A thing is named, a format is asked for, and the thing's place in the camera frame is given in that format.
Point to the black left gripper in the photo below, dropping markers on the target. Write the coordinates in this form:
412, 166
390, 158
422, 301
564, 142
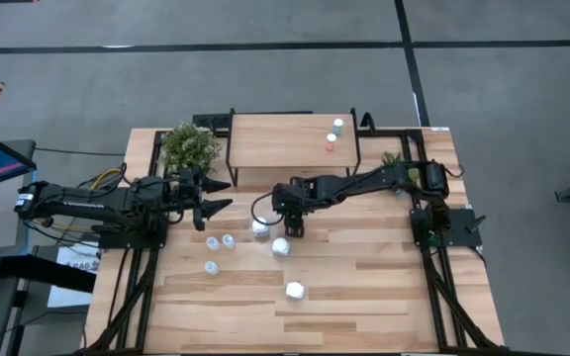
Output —
186, 195

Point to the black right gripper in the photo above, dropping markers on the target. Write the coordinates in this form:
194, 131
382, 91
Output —
295, 198

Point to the white blue melatonin bottle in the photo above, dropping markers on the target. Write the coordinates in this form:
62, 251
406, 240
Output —
260, 228
295, 290
280, 245

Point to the translucent white plastic bottle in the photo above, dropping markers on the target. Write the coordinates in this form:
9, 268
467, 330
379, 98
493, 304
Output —
228, 240
212, 242
211, 267

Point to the orange bottle white cap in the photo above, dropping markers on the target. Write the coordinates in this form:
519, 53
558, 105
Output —
330, 142

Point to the teal bottle white cap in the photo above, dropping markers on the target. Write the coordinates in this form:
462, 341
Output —
338, 126

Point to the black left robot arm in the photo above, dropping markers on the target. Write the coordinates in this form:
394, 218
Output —
92, 203

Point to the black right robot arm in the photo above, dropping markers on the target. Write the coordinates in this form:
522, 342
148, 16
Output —
364, 185

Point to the bushy green potted plant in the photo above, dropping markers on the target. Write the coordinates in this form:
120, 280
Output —
188, 148

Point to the succulent plant black pot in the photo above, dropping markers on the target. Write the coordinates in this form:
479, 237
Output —
391, 158

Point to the white printed sheet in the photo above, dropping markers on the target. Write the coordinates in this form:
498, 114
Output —
74, 277

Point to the wooden shelf black frame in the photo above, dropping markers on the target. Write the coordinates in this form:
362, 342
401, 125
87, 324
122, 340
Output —
285, 143

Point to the black aluminium rig frame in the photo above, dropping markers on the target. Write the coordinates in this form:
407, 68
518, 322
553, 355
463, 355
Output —
142, 306

